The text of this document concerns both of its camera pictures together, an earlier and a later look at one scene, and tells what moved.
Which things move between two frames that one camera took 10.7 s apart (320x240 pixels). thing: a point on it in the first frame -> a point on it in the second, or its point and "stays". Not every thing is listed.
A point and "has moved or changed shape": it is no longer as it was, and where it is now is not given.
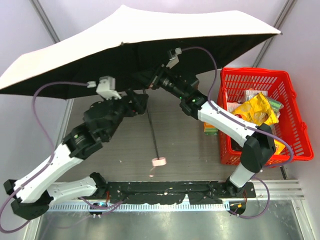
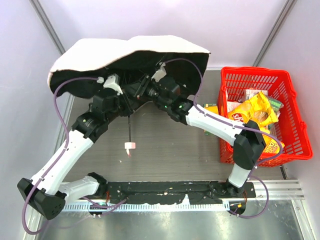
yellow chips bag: x=257 y=111 stays
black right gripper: x=154 y=78 -> x=144 y=85
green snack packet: x=276 y=105 stays
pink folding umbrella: x=127 y=44 has moved or changed shape
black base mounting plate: x=172 y=192 stays
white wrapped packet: x=250 y=94 stays
